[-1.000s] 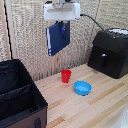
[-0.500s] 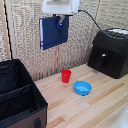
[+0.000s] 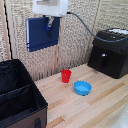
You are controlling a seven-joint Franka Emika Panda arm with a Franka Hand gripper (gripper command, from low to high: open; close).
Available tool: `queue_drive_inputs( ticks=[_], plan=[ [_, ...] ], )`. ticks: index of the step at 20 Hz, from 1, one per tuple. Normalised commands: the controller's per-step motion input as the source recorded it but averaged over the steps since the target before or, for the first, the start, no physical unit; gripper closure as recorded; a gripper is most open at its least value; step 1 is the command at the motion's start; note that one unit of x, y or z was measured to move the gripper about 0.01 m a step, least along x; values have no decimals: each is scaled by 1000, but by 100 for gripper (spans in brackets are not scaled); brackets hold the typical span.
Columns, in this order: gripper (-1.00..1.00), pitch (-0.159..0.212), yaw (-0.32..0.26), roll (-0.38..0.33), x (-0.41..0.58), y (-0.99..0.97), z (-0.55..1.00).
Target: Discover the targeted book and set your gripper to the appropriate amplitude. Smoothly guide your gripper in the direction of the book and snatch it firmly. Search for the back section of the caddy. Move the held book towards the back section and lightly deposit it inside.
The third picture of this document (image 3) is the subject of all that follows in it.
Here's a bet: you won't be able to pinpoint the black paper shredder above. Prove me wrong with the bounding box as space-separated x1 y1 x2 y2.
87 28 128 80

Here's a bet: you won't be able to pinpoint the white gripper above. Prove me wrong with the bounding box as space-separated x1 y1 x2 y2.
32 0 69 27

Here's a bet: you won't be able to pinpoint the black fabric storage box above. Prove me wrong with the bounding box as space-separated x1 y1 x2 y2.
0 58 49 128

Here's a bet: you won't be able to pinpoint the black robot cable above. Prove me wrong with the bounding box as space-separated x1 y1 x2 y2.
66 11 128 43

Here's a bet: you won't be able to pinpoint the dark blue book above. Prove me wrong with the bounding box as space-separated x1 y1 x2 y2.
25 16 61 53

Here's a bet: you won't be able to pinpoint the red plastic cup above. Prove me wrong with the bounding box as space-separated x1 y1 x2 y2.
60 69 73 84

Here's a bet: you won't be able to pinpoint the blue plastic bowl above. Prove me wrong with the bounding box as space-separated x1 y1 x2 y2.
73 80 93 97

